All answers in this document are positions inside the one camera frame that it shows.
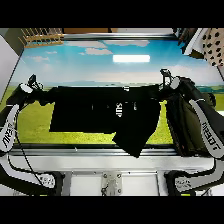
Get silver frame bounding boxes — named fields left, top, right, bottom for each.
left=0, top=32, right=224, bottom=197

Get heap of clothes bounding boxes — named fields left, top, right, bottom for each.
left=177, top=27, right=208, bottom=56

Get black T-shirt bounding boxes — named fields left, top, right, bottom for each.
left=48, top=84, right=163, bottom=159

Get dark green garment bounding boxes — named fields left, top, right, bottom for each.
left=165, top=93, right=214, bottom=158

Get white black-spotted garment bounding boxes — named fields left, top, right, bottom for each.
left=200, top=27, right=224, bottom=68

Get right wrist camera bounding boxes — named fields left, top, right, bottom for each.
left=159, top=68, right=175, bottom=90

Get brown clothes hangers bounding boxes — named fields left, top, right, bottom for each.
left=19, top=27, right=65, bottom=48

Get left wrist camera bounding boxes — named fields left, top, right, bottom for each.
left=27, top=73, right=44, bottom=91

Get black cable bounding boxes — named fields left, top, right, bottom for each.
left=14, top=107, right=46, bottom=184

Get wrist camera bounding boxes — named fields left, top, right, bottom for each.
left=159, top=68, right=175, bottom=90
left=27, top=73, right=44, bottom=91

